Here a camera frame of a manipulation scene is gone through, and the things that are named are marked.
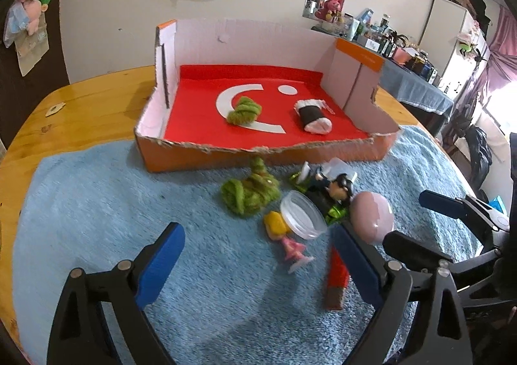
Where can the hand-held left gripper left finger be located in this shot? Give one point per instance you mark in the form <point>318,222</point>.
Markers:
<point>161,264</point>

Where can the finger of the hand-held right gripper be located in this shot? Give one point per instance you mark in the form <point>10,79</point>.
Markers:
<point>412,250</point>
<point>440,203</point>

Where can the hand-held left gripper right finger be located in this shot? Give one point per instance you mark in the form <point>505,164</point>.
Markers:
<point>355,264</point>

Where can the pink plastic egg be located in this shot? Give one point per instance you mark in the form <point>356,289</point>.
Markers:
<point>369,217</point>

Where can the clear round plastic container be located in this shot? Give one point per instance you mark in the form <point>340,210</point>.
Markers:
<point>303,215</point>

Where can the blonde doll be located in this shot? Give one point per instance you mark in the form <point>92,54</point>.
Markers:
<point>284,238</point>

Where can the dark-haired toy figurine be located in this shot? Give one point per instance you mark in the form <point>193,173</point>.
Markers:
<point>339,189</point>

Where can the green yarn bundle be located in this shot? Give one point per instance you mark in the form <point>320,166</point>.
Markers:
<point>248,193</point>
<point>244,111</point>

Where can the sushi roll plush toy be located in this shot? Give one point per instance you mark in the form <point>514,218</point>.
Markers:
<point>313,116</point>

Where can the orange cardboard box red lining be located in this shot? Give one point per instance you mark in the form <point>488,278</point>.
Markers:
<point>202,106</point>

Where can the red and brown snack bar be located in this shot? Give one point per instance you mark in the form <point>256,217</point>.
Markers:
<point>335,280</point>

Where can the green and black snack wrapper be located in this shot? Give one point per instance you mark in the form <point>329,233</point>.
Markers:
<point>323,207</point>

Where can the black bag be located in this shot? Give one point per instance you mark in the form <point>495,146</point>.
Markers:
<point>478,147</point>

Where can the light blue fluffy towel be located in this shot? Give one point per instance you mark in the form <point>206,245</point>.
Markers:
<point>121,207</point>

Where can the small clear plastic box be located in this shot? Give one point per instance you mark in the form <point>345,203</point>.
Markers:
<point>338,166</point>

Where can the side table with blue cloth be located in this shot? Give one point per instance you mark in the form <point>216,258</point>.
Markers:
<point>412,84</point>

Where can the pink basket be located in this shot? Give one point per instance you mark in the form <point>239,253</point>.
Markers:
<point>403,54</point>

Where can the white refrigerator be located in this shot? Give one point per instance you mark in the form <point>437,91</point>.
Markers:
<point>444,38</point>

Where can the pink curtain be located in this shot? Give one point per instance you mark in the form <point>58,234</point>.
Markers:
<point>503,50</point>

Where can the row of bottles and jars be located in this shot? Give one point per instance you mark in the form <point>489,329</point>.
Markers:
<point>375,32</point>

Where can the small paper tag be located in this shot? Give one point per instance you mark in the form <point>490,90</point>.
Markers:
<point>54,108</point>

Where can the pink plush bunny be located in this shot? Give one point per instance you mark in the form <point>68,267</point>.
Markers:
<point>332,6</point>

